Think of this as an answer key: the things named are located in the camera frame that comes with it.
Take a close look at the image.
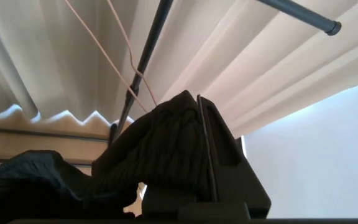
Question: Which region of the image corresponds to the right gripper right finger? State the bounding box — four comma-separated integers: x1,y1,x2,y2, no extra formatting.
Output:
196,95,272,218

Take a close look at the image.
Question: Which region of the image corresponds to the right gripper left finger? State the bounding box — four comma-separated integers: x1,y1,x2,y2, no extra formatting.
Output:
141,183,198,218

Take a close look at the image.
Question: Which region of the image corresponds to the black garment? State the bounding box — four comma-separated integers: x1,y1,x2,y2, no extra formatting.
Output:
0,90,213,220

